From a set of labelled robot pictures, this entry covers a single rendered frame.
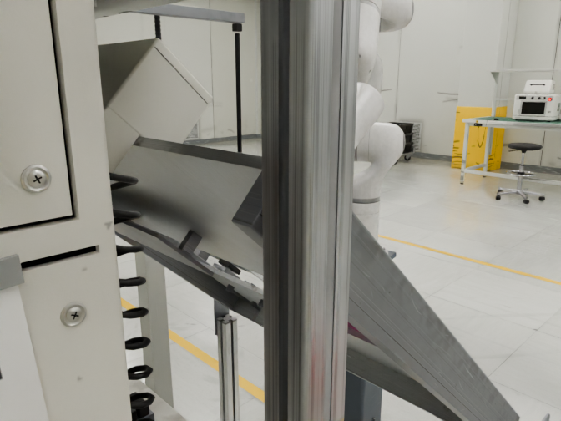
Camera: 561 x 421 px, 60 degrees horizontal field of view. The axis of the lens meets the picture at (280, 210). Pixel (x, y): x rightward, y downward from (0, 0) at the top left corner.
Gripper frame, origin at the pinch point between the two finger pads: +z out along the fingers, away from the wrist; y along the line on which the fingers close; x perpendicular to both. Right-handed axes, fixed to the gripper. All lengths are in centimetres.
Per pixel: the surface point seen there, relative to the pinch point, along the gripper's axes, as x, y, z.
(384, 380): 34.4, 15.0, 8.6
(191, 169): -32.7, 25.4, 17.9
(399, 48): 350, -410, -585
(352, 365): 34.5, 7.5, 8.8
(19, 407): -38, 38, 36
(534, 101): 327, -142, -431
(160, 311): 38, -57, 19
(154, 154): -33.9, 20.9, 18.1
